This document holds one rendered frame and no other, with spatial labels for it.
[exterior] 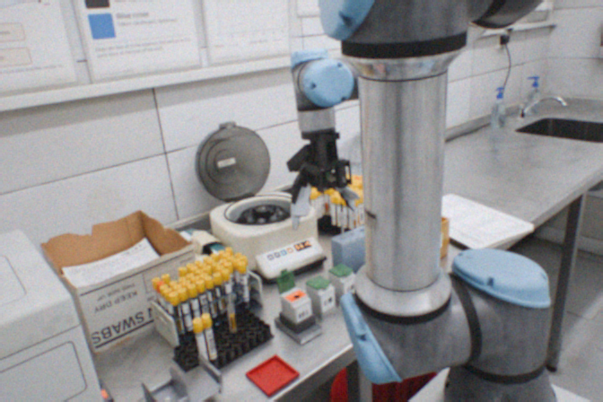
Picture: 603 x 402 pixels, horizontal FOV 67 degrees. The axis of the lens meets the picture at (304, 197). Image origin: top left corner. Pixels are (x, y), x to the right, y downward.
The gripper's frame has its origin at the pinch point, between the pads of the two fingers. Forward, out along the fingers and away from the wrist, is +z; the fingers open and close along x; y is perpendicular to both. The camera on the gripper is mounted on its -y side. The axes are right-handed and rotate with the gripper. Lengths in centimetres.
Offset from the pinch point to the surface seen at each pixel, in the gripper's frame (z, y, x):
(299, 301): 9.8, 10.5, -13.3
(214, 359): 14.3, 10.6, -31.3
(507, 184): 17, -18, 83
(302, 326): 14.7, 11.4, -13.7
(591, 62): -9, -70, 216
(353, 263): 12.8, -0.2, 6.7
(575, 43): -20, -79, 215
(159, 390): 12.6, 14.9, -41.6
